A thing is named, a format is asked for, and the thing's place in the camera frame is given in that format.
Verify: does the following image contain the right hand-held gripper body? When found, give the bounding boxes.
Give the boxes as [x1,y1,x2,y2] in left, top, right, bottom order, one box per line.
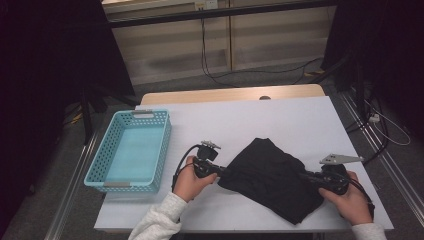
[317,153,365,196]

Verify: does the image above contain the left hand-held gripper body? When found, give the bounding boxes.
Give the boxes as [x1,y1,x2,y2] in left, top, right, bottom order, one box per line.
[193,139,223,179]

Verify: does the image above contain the black shorts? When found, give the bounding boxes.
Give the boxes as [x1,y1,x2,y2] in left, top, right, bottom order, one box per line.
[217,137,326,226]

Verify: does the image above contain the light blue perforated plastic basket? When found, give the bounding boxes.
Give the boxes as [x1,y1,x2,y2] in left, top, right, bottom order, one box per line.
[83,109,173,194]

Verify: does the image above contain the person's left hand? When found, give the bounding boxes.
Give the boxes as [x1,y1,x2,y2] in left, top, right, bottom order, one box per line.
[173,156,218,203]

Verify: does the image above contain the person's right hand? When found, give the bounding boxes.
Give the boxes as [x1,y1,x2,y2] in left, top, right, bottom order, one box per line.
[318,171,374,226]

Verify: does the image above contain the wooden table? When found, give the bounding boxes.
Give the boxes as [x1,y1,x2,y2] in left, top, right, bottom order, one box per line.
[140,83,326,106]

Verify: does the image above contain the black metal stand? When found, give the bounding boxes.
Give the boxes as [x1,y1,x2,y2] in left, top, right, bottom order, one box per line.
[79,84,141,146]
[308,53,368,111]

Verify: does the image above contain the beige wooden cabinet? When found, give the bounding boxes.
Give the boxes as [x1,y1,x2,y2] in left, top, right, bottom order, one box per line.
[101,0,338,86]

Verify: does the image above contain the black curtain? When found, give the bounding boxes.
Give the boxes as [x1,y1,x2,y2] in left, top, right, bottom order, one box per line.
[321,0,424,141]
[0,0,136,234]

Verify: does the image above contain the black horizontal bar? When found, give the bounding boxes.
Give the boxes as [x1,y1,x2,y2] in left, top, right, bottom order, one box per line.
[107,0,338,29]

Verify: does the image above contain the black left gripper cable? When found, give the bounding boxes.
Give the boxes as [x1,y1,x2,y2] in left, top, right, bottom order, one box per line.
[171,144,203,193]

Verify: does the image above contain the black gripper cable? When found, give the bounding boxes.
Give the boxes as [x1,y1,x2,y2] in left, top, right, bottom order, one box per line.
[171,144,203,193]
[346,178,376,219]

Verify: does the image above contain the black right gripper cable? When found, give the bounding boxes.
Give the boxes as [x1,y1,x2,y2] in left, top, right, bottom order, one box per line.
[346,178,376,219]

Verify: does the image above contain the black floor cable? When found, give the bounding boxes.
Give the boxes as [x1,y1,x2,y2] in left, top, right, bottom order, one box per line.
[344,96,391,167]
[206,57,324,85]

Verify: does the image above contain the aluminium floor rail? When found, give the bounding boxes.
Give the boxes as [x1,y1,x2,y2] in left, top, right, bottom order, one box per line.
[43,133,99,240]
[338,89,424,219]

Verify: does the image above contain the thin white cable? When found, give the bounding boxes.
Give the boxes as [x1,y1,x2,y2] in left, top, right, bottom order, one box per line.
[364,98,412,147]

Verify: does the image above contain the black power cable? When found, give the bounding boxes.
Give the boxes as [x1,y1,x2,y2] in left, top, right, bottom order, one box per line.
[199,9,241,89]

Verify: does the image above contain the white wall socket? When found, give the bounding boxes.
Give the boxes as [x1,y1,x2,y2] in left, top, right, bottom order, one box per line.
[194,0,219,11]

